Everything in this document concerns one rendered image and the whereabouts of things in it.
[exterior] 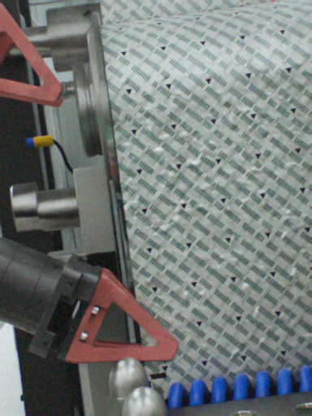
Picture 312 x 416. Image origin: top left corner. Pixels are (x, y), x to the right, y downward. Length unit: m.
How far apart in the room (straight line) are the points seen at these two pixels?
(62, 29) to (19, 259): 0.36
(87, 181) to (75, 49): 0.25
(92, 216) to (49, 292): 0.11
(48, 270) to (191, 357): 0.12
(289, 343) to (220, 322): 0.05
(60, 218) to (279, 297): 0.19
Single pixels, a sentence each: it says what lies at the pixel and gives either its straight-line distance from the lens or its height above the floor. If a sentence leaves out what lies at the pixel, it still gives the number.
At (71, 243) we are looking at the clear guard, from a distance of 1.81.
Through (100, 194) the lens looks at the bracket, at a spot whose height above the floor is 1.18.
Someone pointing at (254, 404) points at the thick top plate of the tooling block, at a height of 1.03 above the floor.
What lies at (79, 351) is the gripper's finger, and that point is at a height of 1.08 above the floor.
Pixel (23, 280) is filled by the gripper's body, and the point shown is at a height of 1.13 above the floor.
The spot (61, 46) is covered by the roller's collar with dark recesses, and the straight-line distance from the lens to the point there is 1.06.
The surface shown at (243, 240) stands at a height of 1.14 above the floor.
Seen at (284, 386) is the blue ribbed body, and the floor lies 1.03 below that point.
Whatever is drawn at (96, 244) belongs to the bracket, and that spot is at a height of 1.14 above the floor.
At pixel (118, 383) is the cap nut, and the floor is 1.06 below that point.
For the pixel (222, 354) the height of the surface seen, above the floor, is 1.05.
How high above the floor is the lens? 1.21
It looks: 3 degrees down
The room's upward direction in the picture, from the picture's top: 7 degrees counter-clockwise
